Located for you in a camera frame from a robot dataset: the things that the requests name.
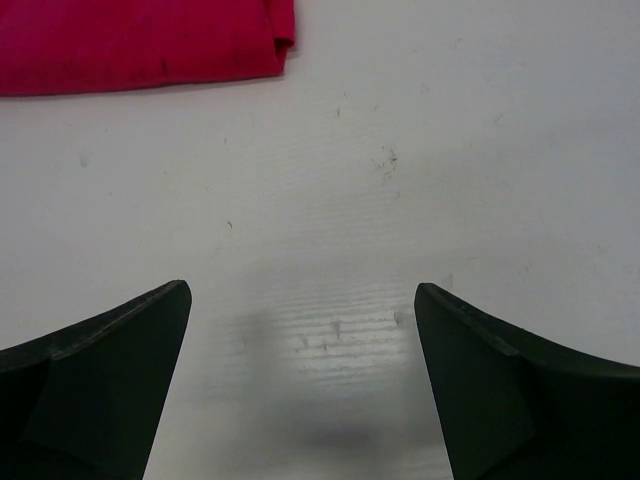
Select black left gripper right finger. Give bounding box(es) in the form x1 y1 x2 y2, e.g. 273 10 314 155
414 283 639 479

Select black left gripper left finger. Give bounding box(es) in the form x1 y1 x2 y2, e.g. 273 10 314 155
1 280 192 479

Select red t-shirt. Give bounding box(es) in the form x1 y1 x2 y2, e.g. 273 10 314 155
1 1 296 97

